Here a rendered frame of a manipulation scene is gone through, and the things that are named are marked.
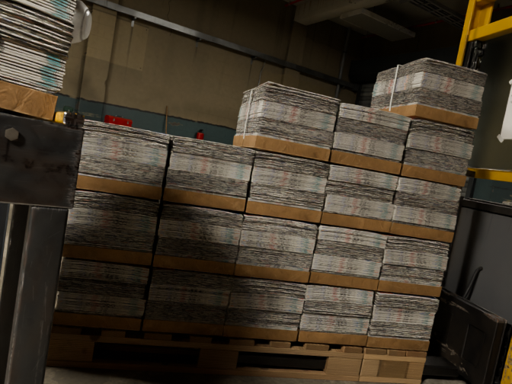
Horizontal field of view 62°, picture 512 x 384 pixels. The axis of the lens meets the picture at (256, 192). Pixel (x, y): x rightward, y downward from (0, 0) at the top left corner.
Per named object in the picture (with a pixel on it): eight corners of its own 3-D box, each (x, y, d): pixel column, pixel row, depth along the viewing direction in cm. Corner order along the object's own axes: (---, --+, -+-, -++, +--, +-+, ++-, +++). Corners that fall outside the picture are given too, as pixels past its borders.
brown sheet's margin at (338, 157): (298, 158, 192) (300, 148, 192) (356, 168, 199) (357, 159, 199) (331, 161, 156) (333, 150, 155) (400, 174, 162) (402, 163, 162)
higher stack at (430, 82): (321, 338, 206) (374, 71, 196) (376, 342, 213) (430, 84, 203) (357, 382, 169) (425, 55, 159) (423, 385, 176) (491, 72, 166)
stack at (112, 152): (65, 319, 178) (95, 121, 171) (322, 338, 206) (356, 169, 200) (42, 366, 140) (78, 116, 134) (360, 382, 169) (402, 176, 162)
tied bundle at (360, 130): (297, 158, 192) (306, 108, 191) (356, 170, 199) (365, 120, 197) (329, 163, 156) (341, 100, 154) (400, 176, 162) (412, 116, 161)
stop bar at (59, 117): (55, 122, 103) (56, 114, 103) (85, 128, 66) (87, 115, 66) (40, 120, 101) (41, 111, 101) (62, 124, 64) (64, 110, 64)
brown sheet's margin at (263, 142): (232, 145, 184) (233, 135, 184) (293, 156, 192) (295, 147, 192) (254, 147, 148) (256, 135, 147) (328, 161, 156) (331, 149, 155)
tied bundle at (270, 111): (231, 146, 184) (240, 94, 182) (294, 158, 192) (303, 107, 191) (253, 148, 148) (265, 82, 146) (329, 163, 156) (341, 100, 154)
